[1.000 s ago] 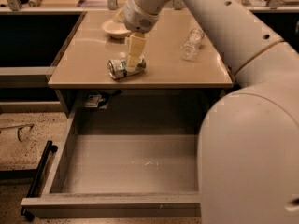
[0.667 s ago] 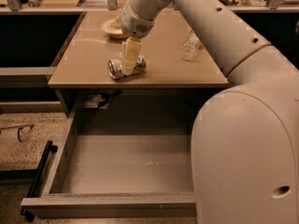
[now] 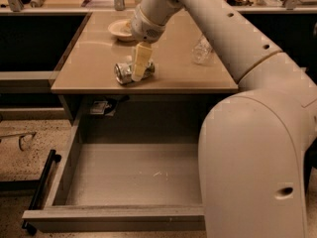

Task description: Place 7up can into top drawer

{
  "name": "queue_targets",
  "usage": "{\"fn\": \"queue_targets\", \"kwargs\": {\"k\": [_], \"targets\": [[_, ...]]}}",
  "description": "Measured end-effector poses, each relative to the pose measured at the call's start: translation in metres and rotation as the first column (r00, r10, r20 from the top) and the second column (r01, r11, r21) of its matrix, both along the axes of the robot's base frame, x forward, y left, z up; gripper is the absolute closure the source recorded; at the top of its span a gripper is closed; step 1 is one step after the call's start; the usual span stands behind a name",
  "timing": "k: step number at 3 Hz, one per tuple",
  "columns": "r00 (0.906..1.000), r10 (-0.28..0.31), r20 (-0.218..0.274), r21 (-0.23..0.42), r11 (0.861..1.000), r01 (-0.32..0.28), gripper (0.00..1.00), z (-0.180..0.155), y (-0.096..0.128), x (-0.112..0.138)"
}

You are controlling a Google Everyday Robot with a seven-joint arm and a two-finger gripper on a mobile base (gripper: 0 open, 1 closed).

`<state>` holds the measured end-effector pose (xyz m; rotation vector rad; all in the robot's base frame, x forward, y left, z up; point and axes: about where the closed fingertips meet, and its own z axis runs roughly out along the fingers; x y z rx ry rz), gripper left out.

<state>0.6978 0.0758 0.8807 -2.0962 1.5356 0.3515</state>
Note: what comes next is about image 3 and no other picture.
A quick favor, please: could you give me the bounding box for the white tag inside cabinet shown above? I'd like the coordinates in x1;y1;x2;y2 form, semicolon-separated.
90;101;108;115

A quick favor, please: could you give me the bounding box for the white paper bowl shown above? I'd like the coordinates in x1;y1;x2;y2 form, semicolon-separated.
108;19;134;42

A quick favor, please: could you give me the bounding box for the open grey top drawer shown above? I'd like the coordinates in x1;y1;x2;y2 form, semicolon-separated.
21;106;206;234

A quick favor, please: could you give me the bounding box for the metal wire floor stand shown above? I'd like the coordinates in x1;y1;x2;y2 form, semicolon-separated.
0;131;36;151

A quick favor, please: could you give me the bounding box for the crushed green 7up can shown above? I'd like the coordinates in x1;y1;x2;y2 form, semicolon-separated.
114;62;156;85

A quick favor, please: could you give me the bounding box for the clear plastic water bottle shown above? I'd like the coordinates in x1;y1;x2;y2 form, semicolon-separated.
191;35;213;64

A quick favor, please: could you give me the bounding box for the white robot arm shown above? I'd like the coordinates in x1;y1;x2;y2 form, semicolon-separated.
131;0;317;238

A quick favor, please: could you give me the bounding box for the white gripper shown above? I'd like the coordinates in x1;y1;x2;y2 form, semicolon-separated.
123;5;165;81

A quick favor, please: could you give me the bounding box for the grey cabinet with tan top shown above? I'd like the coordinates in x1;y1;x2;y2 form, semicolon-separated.
50;9;240;127

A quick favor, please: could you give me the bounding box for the black drawer handle bar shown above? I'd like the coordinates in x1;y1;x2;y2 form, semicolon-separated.
22;150;61;236

